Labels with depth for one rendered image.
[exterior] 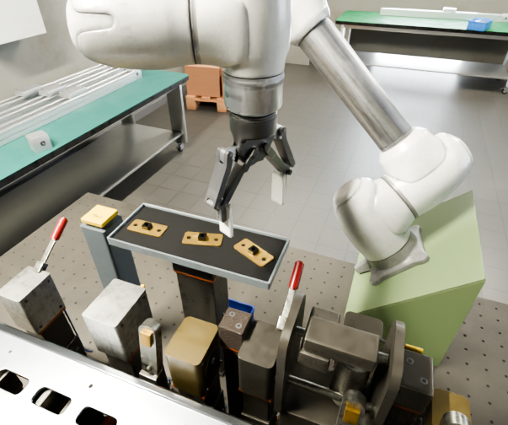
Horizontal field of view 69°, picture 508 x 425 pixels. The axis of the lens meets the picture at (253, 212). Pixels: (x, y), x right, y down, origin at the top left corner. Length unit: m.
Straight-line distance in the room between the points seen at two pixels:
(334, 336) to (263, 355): 0.16
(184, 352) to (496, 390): 0.88
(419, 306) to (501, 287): 1.64
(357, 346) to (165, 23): 0.52
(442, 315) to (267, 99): 0.75
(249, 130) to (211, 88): 3.93
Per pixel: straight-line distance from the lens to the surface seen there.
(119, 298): 0.79
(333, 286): 1.34
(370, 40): 6.71
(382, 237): 1.08
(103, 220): 0.91
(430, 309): 1.07
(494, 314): 1.46
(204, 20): 0.51
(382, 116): 1.06
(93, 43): 0.54
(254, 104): 0.54
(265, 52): 0.52
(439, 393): 0.75
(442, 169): 1.08
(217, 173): 0.58
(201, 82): 4.50
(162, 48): 0.52
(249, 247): 0.76
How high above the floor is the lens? 1.68
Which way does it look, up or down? 37 degrees down
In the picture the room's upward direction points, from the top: straight up
